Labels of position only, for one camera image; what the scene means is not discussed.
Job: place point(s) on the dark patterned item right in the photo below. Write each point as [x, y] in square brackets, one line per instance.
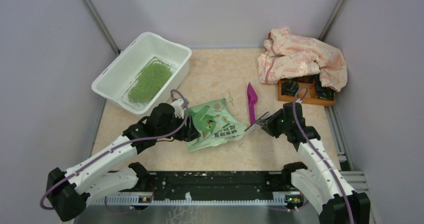
[324, 93]

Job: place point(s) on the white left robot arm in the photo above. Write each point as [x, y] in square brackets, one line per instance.
[71, 191]

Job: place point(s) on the pink patterned cloth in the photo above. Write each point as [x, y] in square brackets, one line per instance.
[289, 56]

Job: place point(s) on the green cat litter bag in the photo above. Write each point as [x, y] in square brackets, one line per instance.
[215, 125]

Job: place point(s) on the wooden tray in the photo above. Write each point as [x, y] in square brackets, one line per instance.
[307, 93]

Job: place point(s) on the dark patterned item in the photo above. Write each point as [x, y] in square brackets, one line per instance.
[289, 88]
[324, 93]

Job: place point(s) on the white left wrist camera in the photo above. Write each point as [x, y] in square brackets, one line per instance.
[179, 108]

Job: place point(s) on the dark patterned item left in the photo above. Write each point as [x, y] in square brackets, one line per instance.
[289, 88]

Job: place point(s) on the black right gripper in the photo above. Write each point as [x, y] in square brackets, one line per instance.
[269, 127]

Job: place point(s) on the spilled green litter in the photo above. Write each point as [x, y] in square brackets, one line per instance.
[230, 99]

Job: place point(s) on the white plastic litter box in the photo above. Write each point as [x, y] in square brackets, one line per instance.
[115, 81]

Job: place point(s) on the purple plastic scoop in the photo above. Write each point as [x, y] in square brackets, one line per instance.
[252, 99]

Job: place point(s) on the green litter in box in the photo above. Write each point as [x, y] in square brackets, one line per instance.
[149, 81]

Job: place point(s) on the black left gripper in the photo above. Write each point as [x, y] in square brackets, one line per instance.
[189, 132]

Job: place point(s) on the black bag clip strip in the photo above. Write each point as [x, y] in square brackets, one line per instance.
[258, 123]

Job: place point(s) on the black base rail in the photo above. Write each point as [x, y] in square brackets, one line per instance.
[215, 188]

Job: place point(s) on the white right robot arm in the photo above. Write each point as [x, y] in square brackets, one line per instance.
[319, 180]

